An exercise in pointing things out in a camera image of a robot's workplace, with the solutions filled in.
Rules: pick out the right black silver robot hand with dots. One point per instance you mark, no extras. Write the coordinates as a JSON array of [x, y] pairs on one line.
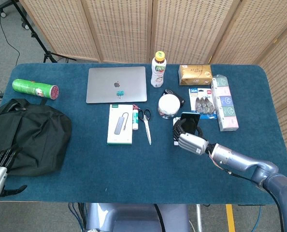
[[191, 142]]

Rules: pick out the black smartphone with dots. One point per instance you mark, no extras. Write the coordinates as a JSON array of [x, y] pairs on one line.
[[190, 122]]

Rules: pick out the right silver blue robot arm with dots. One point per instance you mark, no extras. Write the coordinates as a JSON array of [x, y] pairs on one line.
[[245, 164]]

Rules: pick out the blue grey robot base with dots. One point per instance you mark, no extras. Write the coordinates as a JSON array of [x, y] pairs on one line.
[[133, 217]]

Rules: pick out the black tripod stand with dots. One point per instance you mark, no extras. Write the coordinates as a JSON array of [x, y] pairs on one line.
[[37, 39]]

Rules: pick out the correction tape blister pack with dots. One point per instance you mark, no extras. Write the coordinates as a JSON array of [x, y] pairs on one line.
[[202, 104]]

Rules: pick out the clear jar of binder clips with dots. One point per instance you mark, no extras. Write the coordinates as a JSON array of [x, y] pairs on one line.
[[168, 104]]

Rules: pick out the white pocket tissue multipack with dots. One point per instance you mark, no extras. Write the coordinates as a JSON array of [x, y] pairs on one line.
[[225, 104]]

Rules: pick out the black fabric bag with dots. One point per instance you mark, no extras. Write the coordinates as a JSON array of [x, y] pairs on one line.
[[34, 135]]

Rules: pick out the white green glue stick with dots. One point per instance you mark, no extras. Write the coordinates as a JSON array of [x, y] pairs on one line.
[[135, 119]]

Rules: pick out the gold tissue pack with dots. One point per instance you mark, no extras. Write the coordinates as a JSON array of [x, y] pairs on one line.
[[195, 75]]

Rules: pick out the white green adapter box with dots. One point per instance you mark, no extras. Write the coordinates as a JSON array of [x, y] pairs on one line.
[[119, 130]]

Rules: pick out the silver table leg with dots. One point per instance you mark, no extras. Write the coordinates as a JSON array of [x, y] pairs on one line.
[[199, 217]]

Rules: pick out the white drink bottle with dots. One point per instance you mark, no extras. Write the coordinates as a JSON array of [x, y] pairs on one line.
[[158, 72]]

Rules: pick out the blue table cloth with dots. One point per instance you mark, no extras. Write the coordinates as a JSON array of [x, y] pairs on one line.
[[109, 169]]

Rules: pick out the teal binder clip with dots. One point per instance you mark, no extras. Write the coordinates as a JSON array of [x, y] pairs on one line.
[[120, 93]]

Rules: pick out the green chips can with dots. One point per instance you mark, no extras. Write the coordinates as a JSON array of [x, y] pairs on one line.
[[32, 88]]

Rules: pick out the grey laptop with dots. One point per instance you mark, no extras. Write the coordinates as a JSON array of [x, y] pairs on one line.
[[102, 84]]

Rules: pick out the black caster wheel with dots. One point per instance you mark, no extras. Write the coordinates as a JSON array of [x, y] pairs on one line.
[[25, 24], [3, 13]]

